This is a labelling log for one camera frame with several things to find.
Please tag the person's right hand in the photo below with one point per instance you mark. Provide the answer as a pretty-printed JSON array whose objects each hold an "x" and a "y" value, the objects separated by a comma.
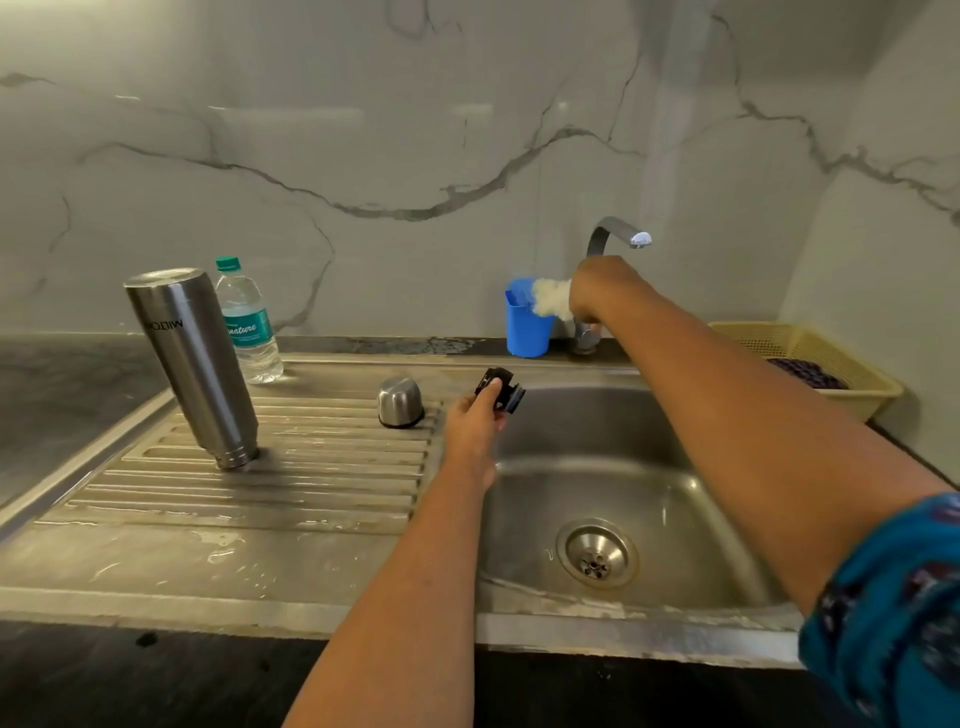
[{"x": 604, "y": 289}]

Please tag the person's left hand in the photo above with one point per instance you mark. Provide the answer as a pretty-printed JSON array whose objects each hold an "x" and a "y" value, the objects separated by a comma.
[{"x": 469, "y": 431}]

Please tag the person's left thumb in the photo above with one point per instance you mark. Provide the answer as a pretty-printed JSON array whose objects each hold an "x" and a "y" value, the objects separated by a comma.
[{"x": 489, "y": 394}]

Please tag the black flask stopper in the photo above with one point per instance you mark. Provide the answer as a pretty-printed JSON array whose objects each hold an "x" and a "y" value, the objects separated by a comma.
[{"x": 504, "y": 390}]

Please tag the white foamy scrub sponge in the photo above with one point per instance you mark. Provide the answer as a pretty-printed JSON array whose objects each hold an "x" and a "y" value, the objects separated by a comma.
[{"x": 551, "y": 296}]

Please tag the person's right forearm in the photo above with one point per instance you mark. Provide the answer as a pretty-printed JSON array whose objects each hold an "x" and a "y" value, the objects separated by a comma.
[{"x": 757, "y": 435}]

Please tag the person's left forearm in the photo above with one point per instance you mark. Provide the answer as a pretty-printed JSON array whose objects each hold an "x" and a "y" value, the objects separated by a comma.
[{"x": 409, "y": 600}]

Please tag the blue plastic cup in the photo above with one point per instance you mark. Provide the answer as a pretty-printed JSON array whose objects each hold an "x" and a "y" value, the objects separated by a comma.
[{"x": 525, "y": 330}]

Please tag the steel flask cap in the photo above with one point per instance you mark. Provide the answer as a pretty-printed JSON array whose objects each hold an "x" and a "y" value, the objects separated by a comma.
[{"x": 400, "y": 403}]

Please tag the chrome sink faucet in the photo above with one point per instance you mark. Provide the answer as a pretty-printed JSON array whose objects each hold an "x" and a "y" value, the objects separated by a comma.
[{"x": 611, "y": 247}]

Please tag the steel sink drain strainer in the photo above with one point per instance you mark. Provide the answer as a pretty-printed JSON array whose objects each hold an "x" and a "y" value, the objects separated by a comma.
[{"x": 597, "y": 553}]

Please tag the stainless steel sink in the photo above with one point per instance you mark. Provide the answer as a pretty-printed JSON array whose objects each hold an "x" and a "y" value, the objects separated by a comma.
[{"x": 315, "y": 525}]

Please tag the clear plastic water bottle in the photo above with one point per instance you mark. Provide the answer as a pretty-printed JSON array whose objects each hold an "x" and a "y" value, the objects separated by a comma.
[{"x": 247, "y": 322}]

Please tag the stainless steel flask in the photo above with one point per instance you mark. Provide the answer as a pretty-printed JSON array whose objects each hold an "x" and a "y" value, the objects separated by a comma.
[{"x": 193, "y": 364}]

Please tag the dark round scrubber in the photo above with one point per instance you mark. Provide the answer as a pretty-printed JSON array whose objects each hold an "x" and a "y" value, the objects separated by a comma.
[{"x": 808, "y": 373}]

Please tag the yellow plastic basket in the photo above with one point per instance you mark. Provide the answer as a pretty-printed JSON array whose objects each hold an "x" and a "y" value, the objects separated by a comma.
[{"x": 817, "y": 360}]

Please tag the teal patterned sleeve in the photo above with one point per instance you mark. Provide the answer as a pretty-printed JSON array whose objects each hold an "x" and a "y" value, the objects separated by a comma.
[{"x": 889, "y": 607}]

